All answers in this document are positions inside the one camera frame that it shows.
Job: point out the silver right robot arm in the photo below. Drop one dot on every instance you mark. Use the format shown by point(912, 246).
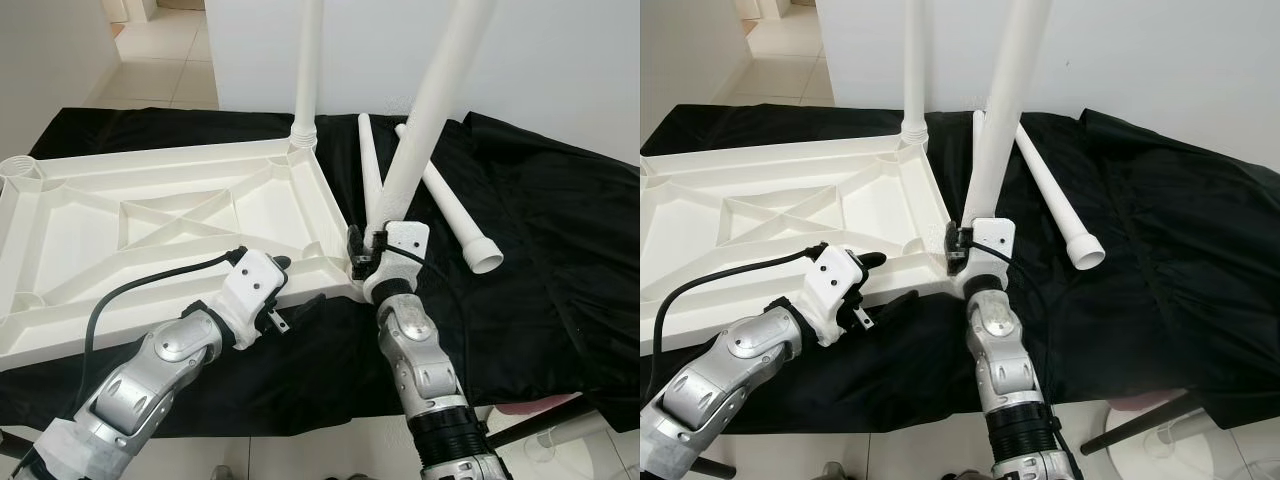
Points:
point(1005, 360)
point(420, 360)

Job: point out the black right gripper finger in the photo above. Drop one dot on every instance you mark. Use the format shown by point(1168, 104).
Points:
point(952, 248)
point(355, 252)

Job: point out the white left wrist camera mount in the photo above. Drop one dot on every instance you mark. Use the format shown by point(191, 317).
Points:
point(255, 290)
point(838, 285)

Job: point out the black cloth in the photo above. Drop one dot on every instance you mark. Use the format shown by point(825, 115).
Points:
point(1180, 260)
point(540, 260)

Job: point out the grey robot right leg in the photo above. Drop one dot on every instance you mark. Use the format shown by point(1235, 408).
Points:
point(962, 476)
point(355, 476)

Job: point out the pink object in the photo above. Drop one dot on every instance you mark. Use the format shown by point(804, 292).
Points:
point(525, 404)

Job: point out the white plastic table leg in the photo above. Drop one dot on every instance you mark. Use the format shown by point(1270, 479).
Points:
point(1060, 205)
point(1005, 110)
point(914, 70)
point(978, 125)
point(430, 110)
point(368, 150)
point(308, 70)
point(455, 215)

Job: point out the grey robot left leg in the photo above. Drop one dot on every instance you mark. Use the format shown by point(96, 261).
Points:
point(830, 472)
point(222, 472)

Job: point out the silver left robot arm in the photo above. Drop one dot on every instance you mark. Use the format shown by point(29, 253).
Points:
point(745, 370)
point(150, 380)

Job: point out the white plastic table top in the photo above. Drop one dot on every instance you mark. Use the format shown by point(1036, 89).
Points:
point(80, 250)
point(760, 215)

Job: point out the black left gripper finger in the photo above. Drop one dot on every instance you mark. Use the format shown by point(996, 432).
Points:
point(895, 305)
point(873, 262)
point(305, 307)
point(281, 264)

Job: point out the grey robot leg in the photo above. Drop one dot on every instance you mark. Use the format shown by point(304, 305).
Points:
point(830, 472)
point(962, 476)
point(222, 472)
point(355, 476)

